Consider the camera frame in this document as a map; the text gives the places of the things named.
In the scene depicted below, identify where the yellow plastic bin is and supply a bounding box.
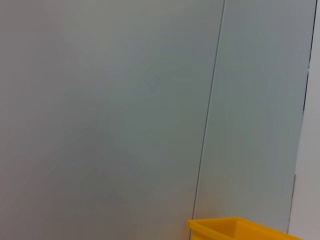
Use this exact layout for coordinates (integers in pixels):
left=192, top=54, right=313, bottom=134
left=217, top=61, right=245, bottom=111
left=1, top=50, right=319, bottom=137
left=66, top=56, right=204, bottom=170
left=187, top=216, right=305, bottom=240

